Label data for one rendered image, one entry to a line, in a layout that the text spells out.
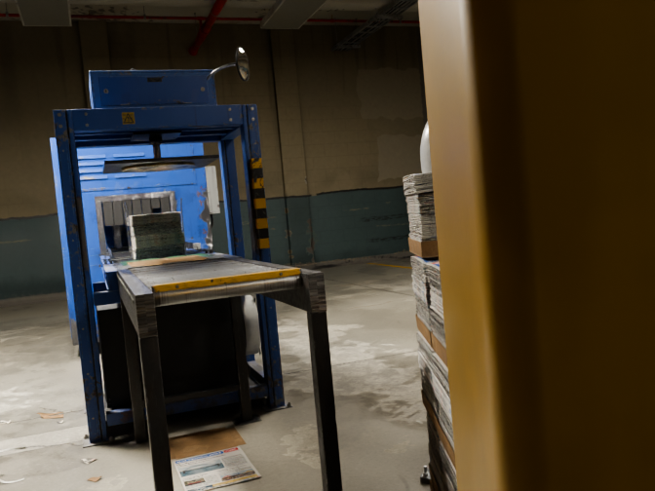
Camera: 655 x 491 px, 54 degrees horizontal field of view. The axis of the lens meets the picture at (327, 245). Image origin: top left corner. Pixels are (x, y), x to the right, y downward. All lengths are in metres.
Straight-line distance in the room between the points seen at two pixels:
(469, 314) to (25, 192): 10.55
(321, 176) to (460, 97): 11.16
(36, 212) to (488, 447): 10.54
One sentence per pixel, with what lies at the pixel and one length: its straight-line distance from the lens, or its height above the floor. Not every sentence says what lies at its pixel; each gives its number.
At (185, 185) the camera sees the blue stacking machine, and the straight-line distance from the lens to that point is 5.57.
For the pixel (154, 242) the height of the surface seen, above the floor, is 0.89.
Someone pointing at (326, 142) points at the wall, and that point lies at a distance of 11.43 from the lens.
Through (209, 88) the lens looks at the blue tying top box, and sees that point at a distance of 3.43.
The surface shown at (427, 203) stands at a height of 0.98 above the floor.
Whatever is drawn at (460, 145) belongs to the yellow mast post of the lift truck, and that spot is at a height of 1.00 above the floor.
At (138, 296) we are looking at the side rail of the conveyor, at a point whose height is 0.79.
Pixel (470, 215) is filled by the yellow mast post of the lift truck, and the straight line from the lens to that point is 0.18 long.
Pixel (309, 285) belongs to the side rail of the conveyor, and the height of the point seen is 0.76.
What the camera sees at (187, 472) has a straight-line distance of 2.76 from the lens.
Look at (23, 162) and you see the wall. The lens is 10.74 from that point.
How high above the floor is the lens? 0.98
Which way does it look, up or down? 3 degrees down
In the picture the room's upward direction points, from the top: 5 degrees counter-clockwise
